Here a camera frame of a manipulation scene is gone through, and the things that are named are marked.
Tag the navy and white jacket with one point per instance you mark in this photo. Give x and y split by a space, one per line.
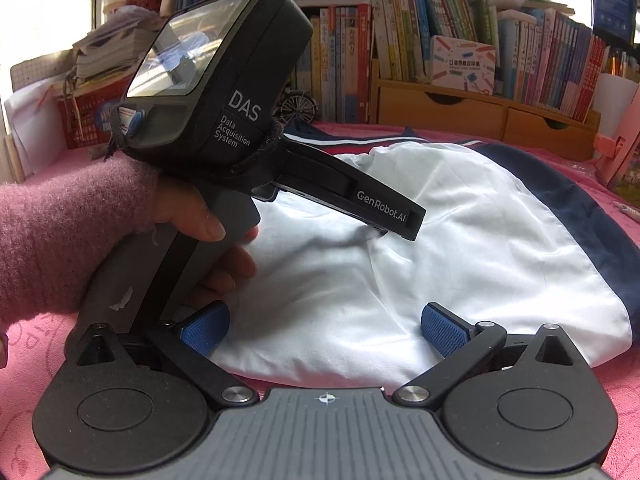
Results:
450 240

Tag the miniature black bicycle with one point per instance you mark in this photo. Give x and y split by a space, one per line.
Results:
297 105

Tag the person's left hand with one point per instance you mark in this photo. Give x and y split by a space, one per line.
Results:
192 210

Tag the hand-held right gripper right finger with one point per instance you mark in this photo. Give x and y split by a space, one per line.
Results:
442 331

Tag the white colourful print card box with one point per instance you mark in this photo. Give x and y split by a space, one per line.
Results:
462 65

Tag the large red plastic basket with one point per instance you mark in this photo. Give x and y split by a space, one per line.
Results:
87 120

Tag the wooden drawer organizer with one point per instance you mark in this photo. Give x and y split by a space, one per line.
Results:
450 110

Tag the pink rabbit print blanket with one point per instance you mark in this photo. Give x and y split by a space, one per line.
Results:
30 355

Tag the dark blue carton box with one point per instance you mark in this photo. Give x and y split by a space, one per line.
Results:
615 0

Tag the stack of papers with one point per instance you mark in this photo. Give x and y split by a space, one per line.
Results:
120 45

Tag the row of colourful books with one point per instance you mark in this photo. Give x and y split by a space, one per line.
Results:
545 60

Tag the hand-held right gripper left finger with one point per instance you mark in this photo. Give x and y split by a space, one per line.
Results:
205 329

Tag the pink folder stand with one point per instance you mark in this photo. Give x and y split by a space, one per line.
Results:
622 160

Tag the white board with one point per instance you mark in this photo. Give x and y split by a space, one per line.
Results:
30 130

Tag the white paper roll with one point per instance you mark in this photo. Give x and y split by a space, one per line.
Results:
615 100

